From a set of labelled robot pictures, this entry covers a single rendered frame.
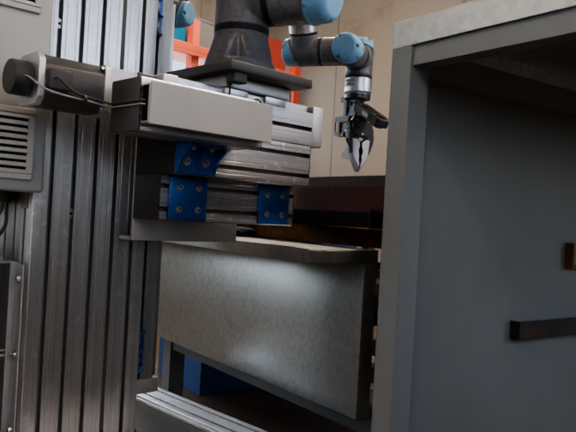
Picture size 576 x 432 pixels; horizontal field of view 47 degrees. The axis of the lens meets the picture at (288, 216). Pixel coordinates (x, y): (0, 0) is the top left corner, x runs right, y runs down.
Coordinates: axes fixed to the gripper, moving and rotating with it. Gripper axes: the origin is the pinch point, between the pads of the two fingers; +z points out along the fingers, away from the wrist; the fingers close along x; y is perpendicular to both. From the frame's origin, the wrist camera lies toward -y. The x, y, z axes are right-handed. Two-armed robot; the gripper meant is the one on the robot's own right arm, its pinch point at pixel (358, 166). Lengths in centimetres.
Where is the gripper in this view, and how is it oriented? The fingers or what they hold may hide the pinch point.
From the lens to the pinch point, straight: 183.7
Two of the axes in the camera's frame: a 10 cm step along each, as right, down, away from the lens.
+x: -8.1, -0.5, -5.8
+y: -5.8, -0.3, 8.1
